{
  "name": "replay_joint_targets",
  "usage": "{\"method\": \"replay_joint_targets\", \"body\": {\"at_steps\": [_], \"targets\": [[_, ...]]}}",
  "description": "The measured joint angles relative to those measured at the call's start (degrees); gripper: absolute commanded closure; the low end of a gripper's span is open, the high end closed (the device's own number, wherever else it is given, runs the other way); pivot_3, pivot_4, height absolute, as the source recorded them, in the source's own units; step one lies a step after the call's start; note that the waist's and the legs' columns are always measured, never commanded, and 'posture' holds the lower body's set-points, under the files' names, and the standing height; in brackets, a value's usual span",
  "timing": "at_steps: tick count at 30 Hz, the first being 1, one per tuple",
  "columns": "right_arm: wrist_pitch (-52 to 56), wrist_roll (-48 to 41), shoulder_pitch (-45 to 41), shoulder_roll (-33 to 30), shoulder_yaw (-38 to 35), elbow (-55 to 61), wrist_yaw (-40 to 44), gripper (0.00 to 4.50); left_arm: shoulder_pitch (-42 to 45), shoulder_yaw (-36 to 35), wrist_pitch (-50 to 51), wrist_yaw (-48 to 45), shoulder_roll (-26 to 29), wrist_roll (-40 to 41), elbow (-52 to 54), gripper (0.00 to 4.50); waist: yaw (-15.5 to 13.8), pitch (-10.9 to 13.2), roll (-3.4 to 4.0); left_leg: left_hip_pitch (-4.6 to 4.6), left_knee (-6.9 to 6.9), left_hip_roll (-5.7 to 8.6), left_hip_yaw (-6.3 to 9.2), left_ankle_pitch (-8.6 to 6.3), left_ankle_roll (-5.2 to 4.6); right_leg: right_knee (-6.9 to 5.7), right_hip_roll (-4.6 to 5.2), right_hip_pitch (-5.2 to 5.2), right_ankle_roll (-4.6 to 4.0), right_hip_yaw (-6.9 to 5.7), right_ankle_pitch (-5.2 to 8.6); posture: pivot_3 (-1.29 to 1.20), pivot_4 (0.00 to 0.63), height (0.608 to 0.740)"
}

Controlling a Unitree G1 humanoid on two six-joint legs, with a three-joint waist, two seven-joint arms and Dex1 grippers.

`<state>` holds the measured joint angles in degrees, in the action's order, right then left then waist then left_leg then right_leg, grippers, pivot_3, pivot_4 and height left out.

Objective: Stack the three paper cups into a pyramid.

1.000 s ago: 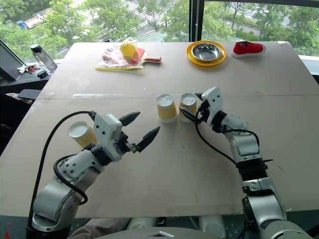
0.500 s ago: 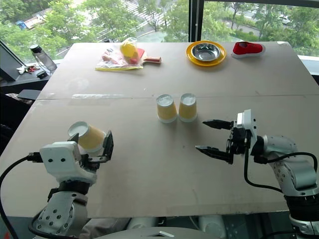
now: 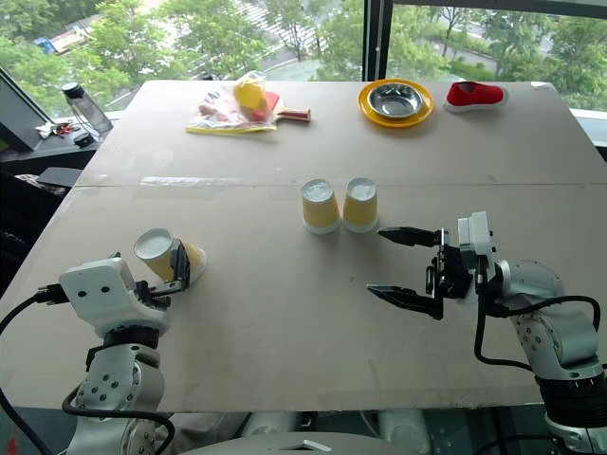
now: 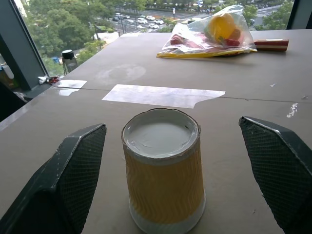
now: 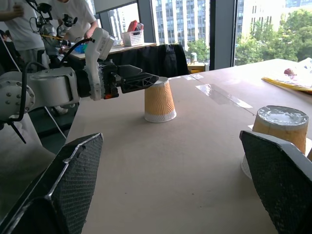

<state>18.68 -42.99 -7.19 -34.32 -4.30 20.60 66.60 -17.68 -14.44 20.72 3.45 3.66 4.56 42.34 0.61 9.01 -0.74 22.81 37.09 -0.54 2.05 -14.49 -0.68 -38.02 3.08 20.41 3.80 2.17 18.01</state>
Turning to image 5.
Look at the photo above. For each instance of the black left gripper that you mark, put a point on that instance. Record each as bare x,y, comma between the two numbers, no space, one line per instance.
108,78

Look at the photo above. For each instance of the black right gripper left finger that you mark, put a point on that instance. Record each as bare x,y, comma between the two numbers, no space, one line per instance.
73,175

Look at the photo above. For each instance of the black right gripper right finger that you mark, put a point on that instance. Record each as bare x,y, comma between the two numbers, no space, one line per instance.
280,175

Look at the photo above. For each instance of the wooden table with black skirt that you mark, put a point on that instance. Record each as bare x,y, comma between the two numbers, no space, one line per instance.
126,52

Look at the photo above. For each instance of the orange white ribbed paper cup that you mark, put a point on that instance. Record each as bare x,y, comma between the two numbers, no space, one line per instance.
280,124
159,100

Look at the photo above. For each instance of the white plastic lattice basket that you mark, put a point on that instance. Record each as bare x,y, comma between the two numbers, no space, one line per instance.
132,38

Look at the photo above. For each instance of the red bag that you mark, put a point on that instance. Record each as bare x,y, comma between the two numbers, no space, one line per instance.
135,26

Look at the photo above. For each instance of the short clear tape strip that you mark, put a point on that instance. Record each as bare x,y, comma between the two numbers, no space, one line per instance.
192,77

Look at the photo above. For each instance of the blue plastic item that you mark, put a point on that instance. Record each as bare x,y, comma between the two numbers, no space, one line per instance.
80,48

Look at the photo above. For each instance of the small grey cup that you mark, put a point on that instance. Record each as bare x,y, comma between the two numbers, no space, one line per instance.
193,57

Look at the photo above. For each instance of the yellow box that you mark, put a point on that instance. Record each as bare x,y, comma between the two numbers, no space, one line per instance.
197,67

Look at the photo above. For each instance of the person in white t-shirt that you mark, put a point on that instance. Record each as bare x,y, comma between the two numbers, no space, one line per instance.
75,12

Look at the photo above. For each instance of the long clear tape strip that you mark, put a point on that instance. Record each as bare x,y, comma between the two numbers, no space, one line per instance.
219,93

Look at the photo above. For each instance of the silver black background robot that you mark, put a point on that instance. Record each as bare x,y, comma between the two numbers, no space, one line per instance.
50,31

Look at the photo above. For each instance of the yellow white plastic bag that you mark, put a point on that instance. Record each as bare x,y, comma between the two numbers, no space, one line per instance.
297,78

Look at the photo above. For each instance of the person in white shirt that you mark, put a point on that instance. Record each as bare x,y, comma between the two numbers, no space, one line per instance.
22,31

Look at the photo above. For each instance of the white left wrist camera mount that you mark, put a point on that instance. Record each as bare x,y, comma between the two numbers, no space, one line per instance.
97,46

